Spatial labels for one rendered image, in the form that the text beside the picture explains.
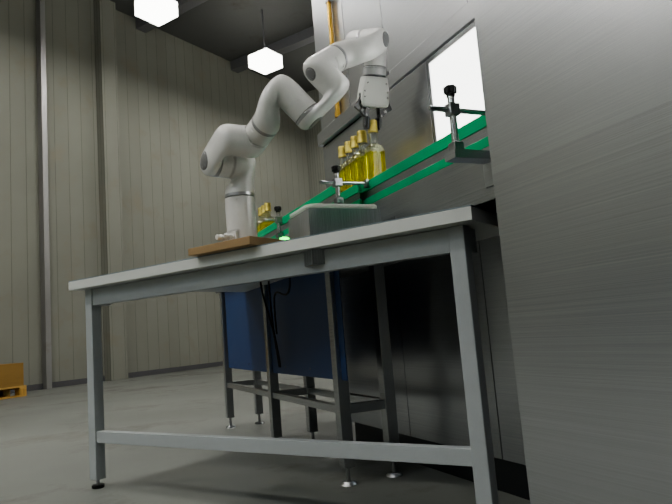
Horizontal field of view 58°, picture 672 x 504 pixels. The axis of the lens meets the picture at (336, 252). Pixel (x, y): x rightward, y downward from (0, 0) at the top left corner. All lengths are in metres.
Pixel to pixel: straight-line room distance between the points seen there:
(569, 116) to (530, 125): 0.09
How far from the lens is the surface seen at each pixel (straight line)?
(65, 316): 9.65
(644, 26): 0.95
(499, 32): 1.18
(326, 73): 1.79
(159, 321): 10.62
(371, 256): 1.56
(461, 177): 1.51
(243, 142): 1.83
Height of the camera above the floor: 0.49
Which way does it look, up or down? 7 degrees up
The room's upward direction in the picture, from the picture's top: 5 degrees counter-clockwise
